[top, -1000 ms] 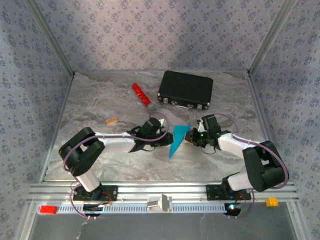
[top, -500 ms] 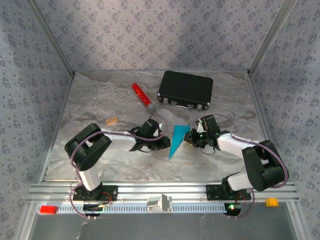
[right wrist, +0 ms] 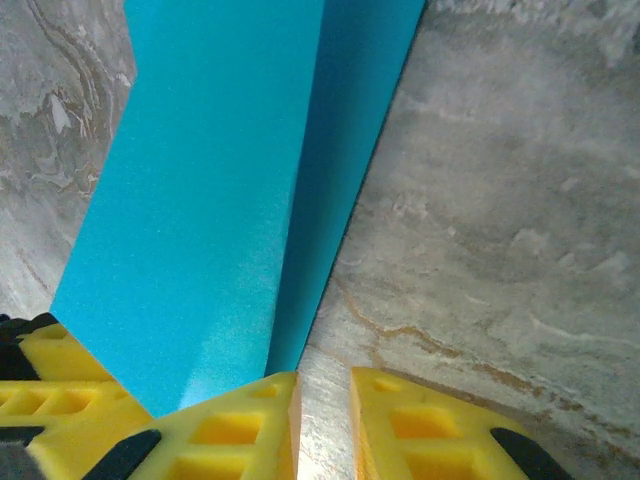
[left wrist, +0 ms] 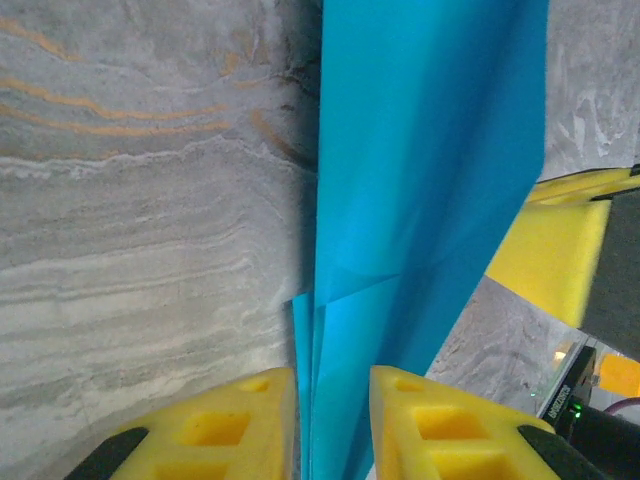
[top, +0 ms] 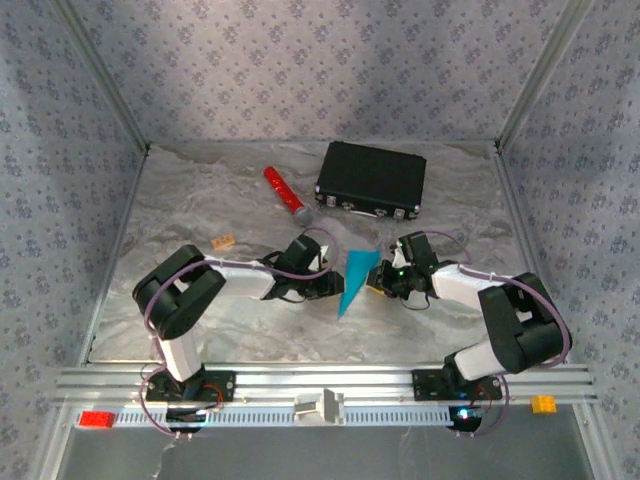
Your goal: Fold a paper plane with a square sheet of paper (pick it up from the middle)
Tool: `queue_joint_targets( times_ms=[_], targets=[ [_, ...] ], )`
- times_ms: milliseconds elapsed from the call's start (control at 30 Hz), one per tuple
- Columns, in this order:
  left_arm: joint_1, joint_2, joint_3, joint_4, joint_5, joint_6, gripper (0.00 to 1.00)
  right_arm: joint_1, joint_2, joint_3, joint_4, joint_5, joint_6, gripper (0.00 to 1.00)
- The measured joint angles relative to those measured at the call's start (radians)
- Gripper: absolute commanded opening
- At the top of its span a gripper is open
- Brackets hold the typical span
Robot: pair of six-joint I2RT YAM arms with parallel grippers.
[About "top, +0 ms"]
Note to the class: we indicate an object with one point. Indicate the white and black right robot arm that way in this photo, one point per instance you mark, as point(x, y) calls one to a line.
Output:
point(520, 325)

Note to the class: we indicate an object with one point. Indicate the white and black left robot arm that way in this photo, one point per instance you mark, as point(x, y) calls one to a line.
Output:
point(172, 300)

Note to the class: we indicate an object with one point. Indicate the red glitter tube grey cap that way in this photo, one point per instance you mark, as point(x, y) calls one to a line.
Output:
point(282, 190)

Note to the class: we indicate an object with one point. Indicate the small orange wooden block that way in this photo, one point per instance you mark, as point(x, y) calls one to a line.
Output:
point(223, 241)

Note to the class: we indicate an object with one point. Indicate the black hard case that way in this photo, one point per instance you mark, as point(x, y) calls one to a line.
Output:
point(372, 175)

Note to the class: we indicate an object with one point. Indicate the circuit board with LED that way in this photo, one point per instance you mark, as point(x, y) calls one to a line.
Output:
point(187, 416)
point(465, 415)

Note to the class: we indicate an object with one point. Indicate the yellow toy brick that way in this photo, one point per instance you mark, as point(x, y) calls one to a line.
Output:
point(544, 404)

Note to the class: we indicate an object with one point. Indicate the red toy brick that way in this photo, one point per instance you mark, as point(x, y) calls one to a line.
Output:
point(97, 419)

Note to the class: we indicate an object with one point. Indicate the aluminium mounting rail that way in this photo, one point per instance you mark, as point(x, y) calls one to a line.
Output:
point(350, 375)

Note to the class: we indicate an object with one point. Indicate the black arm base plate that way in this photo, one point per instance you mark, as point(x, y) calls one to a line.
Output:
point(227, 385)
point(425, 385)

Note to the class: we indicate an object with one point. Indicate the grey metal bracket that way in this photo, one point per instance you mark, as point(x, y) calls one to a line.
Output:
point(320, 406)

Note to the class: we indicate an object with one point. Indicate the aluminium frame post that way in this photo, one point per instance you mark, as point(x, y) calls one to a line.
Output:
point(539, 75)
point(106, 75)

